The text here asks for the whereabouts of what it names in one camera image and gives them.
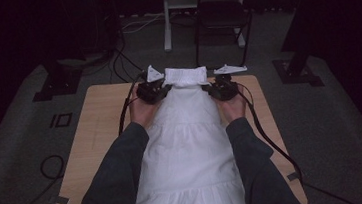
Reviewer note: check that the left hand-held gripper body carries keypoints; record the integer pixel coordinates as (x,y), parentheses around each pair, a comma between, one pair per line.
(149,91)

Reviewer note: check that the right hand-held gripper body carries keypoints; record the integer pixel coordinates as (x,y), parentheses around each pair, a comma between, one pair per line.
(227,86)

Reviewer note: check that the white skirt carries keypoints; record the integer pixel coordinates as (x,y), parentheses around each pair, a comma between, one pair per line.
(186,148)

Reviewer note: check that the person's left hand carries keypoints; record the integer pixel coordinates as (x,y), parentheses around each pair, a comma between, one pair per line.
(143,114)

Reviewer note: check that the person's right hand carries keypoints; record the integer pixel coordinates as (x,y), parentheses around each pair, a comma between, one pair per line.
(235,108)

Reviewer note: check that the black folding chair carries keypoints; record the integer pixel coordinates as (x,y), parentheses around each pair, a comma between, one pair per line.
(221,14)

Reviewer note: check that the round grey stand base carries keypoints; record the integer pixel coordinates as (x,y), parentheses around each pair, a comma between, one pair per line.
(79,61)

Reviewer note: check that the dark equipment stand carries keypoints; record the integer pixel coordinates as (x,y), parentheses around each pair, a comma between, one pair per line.
(94,23)

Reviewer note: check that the black square stand base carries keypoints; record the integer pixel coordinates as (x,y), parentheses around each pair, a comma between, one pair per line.
(61,83)

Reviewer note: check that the white desk frame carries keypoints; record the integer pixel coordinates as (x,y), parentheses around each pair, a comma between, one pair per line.
(166,23)

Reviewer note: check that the black stand with base plate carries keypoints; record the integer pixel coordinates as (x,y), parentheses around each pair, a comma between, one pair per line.
(297,74)

